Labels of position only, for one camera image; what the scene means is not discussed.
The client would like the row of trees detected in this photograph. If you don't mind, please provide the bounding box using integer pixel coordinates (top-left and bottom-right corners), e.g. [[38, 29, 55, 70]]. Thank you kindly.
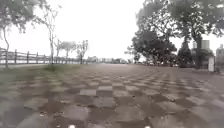
[[0, 0, 90, 69]]

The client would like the wooden fence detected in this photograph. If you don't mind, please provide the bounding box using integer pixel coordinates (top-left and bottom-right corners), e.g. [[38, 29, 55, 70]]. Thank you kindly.
[[0, 47, 89, 66]]

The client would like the group of dark trees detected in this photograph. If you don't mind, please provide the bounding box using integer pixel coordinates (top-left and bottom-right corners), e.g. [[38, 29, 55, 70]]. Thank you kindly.
[[124, 0, 224, 69]]

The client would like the grass strip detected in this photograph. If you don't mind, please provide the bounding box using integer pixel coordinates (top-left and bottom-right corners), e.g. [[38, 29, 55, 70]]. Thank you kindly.
[[0, 63, 81, 84]]

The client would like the white post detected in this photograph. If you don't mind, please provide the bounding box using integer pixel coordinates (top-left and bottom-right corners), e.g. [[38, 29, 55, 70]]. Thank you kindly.
[[208, 55, 215, 73]]

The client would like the building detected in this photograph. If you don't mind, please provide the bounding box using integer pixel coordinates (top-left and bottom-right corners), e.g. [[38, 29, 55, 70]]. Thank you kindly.
[[191, 39, 224, 68]]

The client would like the checkered brick pavement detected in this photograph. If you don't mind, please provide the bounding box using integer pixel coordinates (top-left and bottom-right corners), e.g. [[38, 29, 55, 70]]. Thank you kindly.
[[0, 63, 224, 128]]

